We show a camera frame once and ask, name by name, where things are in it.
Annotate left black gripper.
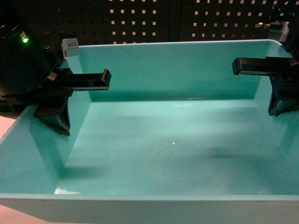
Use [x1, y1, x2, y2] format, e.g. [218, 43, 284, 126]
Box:
[0, 35, 112, 136]

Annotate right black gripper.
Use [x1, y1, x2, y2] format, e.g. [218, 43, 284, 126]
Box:
[232, 21, 299, 116]

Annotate teal plastic bin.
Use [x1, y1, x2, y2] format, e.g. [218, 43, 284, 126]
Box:
[0, 40, 299, 224]

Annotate black perforated panel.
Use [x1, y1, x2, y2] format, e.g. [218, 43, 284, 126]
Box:
[8, 0, 278, 45]

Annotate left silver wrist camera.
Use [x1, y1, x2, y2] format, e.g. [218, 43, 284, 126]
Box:
[61, 38, 79, 57]

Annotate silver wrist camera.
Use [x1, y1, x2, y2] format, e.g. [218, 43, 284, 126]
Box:
[256, 21, 290, 42]
[61, 38, 79, 57]

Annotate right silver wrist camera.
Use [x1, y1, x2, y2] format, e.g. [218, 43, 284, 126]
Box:
[256, 21, 290, 42]

